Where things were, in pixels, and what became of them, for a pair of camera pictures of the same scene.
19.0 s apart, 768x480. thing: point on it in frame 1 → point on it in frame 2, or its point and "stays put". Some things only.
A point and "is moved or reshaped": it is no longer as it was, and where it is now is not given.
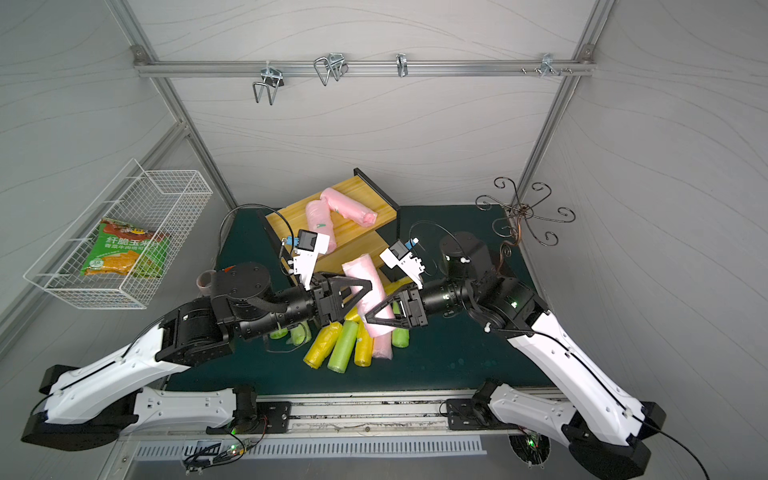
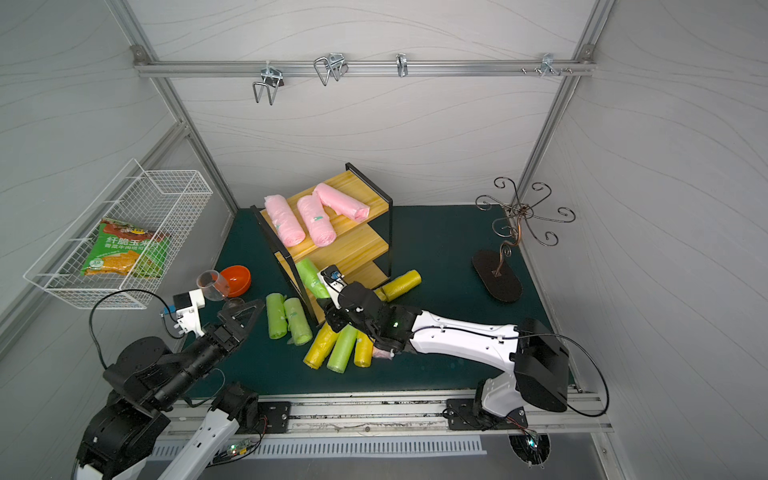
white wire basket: [118, 249] stays put
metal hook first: [273, 78] stays put
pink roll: [364, 269] → [284, 221]
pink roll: [349, 208] is moved or reshaped
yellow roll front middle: [364, 351] stays put
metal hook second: [334, 64] stays put
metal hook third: [402, 65] stays put
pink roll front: [383, 346] stays put
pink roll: [319, 219] is moved or reshaped
